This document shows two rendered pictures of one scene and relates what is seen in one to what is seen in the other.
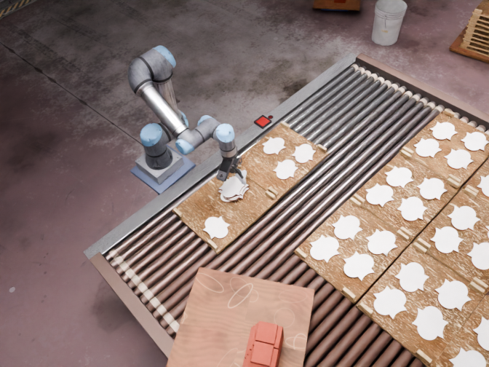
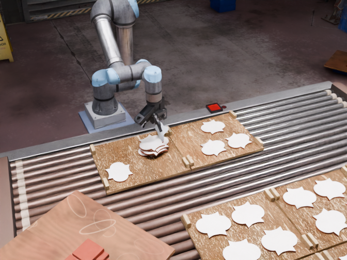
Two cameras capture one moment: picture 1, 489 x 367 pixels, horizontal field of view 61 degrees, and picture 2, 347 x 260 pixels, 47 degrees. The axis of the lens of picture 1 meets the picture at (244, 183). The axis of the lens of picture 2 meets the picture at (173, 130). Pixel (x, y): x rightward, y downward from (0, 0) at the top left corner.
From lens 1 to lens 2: 0.69 m
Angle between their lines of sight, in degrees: 20
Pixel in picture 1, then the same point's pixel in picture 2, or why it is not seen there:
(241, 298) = (97, 229)
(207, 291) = (69, 212)
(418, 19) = not seen: outside the picture
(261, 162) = (193, 136)
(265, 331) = (87, 249)
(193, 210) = (107, 152)
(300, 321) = not seen: outside the picture
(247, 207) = (157, 166)
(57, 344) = not seen: outside the picture
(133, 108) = (128, 99)
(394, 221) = (304, 226)
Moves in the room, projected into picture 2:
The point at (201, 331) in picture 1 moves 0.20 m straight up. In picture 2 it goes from (39, 243) to (27, 204)
